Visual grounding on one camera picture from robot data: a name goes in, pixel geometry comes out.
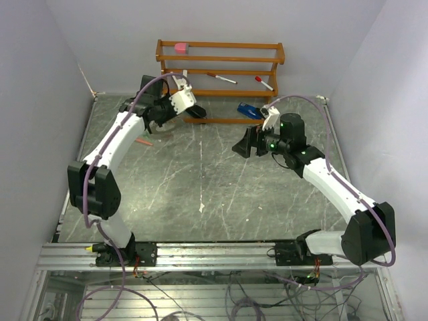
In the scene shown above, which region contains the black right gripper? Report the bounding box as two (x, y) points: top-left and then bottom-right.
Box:
(232, 120), (290, 158)

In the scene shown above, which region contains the round metal keyring disc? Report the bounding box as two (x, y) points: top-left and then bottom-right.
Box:
(148, 121), (177, 135)

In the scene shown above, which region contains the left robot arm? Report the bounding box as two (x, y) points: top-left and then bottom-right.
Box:
(67, 73), (196, 265)

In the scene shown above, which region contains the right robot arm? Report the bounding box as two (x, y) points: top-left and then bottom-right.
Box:
(232, 113), (396, 265)

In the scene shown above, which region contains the blue stapler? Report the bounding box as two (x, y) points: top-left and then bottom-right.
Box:
(237, 102), (265, 120)

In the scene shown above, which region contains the black object on rack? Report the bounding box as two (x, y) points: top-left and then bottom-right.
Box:
(185, 105), (207, 119)

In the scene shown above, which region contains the red white marker pen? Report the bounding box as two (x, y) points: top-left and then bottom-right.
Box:
(206, 72), (238, 85)

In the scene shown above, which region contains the red capped white marker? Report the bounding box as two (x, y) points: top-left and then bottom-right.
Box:
(255, 76), (274, 92)

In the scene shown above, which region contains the white plastic clamp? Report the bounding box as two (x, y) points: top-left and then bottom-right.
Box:
(172, 70), (188, 90)

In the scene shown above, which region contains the orange red pen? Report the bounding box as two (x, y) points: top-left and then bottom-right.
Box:
(135, 138), (153, 146)

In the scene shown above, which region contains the pink eraser block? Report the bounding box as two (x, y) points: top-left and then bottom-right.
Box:
(174, 42), (189, 55)

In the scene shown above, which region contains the wooden shelf rack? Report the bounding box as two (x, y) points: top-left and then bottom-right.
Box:
(155, 39), (286, 104)

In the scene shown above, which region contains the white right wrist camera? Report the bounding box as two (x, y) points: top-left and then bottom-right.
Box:
(260, 105), (280, 131)

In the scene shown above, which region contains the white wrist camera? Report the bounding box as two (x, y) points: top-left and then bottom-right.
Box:
(169, 85), (197, 114)
(260, 105), (280, 131)

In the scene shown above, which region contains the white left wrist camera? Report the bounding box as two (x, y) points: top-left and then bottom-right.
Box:
(169, 85), (197, 114)

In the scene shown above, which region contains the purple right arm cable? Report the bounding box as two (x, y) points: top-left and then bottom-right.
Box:
(267, 95), (397, 268)

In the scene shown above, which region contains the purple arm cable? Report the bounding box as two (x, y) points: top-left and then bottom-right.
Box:
(267, 95), (397, 268)
(82, 73), (183, 235)

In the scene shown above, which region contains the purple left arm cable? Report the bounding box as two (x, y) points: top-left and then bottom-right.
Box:
(82, 73), (183, 235)

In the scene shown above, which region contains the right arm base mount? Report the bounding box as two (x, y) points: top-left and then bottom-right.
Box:
(266, 229), (333, 266)

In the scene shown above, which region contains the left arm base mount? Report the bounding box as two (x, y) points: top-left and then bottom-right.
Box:
(91, 242), (158, 267)

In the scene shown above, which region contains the purple cable loop below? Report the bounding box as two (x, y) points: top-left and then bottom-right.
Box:
(75, 257), (158, 321)

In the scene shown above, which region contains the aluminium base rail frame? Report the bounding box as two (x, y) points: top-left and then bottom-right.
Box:
(35, 239), (391, 272)

